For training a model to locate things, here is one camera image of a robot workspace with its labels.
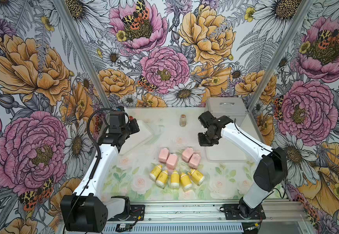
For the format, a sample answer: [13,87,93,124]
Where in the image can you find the small clear glass bottle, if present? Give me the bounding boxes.
[179,115,187,127]

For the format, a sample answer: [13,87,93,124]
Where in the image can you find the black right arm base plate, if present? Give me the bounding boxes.
[219,203,266,222]

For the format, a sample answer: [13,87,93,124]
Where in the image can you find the white storage tray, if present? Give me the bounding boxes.
[119,120,154,156]
[204,136,259,162]

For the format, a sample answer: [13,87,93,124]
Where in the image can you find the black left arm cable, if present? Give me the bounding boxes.
[61,108,123,233]

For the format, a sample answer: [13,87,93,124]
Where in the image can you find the white right storage tray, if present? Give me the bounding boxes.
[204,136,259,162]

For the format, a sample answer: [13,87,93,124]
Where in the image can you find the silver aluminium first aid case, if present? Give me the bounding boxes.
[205,97,247,126]

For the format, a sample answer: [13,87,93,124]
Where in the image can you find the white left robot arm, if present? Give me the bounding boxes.
[60,106,140,234]

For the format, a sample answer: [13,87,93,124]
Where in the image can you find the pink pencil sharpener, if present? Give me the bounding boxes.
[188,154,202,169]
[158,148,169,163]
[166,154,178,170]
[182,147,194,162]

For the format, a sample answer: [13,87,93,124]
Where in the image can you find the white left storage tray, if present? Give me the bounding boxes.
[119,120,154,156]

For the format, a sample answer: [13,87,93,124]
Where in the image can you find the white vented cable duct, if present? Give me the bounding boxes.
[102,223,244,234]

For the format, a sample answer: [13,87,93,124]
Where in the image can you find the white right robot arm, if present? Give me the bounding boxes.
[198,111,288,219]

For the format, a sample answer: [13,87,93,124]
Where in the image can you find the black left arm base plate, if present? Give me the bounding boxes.
[108,204,146,222]

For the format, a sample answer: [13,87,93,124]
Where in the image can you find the aluminium front rail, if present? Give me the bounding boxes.
[139,199,309,223]

